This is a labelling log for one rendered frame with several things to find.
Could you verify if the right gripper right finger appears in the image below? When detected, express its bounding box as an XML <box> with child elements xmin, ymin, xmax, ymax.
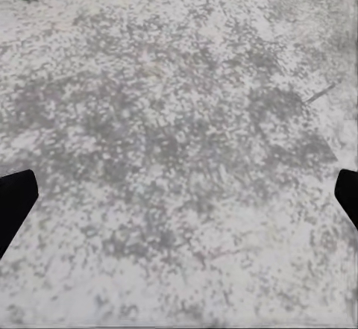
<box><xmin>334</xmin><ymin>169</ymin><xmax>358</xmax><ymax>229</ymax></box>

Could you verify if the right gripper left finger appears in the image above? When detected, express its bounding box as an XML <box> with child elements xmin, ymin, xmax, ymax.
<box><xmin>0</xmin><ymin>169</ymin><xmax>39</xmax><ymax>259</ymax></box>

